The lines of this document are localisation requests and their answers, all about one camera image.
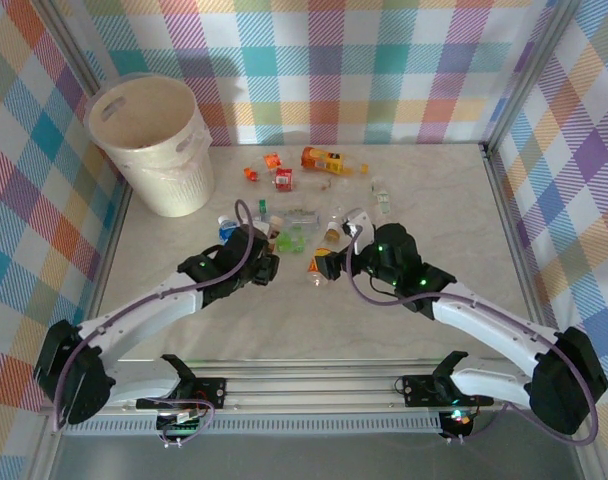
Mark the aluminium frame post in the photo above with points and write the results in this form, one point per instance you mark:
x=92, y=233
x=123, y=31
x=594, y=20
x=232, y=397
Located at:
x=73, y=35
x=526, y=75

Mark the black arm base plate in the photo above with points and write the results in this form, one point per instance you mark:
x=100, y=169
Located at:
x=419, y=390
x=211, y=392

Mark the orange juice bottle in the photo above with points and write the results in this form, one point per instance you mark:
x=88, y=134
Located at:
x=324, y=160

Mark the aluminium table edge rail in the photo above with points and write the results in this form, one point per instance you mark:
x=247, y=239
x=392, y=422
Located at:
x=111, y=250
x=518, y=250

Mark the small bottle blue label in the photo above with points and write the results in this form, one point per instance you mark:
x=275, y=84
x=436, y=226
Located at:
x=227, y=230

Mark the clear water bottle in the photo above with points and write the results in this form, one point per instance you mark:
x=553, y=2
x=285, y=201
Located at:
x=299, y=219

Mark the small orange packet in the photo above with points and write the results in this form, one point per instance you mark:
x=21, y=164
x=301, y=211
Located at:
x=272, y=161

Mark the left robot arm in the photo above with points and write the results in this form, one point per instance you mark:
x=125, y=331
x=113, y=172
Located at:
x=134, y=320

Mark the clear bottle bright green label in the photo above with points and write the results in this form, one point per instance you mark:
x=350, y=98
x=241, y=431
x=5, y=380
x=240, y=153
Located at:
x=290, y=242

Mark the cream plastic bin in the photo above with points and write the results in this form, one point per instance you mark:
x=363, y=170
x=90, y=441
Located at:
x=179, y=180

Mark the slim clear bottle pale label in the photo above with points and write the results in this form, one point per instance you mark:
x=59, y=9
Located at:
x=382, y=199

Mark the small clear bottle green band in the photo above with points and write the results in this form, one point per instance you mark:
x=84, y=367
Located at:
x=263, y=205

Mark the wide aluminium mounting beam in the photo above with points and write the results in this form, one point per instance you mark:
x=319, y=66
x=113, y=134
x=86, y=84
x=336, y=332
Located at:
x=309, y=390

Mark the orange vitamin drink bottle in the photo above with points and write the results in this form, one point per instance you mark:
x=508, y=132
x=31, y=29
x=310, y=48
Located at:
x=315, y=267

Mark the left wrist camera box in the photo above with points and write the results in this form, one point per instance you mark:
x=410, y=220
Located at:
x=262, y=230

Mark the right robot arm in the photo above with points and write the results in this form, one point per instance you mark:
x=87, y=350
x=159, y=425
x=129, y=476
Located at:
x=494, y=330

